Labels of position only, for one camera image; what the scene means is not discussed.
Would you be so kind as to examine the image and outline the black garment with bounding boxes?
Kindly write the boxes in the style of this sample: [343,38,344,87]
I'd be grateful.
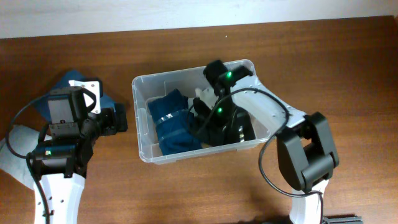
[189,107,256,143]

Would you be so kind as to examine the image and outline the dark teal garment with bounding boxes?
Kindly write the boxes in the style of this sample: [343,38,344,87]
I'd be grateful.
[148,89,202,156]

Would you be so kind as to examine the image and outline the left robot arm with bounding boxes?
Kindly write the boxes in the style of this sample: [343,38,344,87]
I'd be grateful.
[26,86,128,223]

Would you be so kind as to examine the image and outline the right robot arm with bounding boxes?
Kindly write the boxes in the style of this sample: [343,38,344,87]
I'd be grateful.
[203,60,363,223]

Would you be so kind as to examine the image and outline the clear plastic storage bin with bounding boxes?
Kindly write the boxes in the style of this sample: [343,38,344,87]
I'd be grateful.
[132,66,271,165]

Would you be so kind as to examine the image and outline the folded blue jeans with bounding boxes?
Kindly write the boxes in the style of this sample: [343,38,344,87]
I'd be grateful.
[32,68,116,125]

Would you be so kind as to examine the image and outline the folded light grey jeans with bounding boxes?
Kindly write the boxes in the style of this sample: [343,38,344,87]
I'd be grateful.
[1,125,39,190]

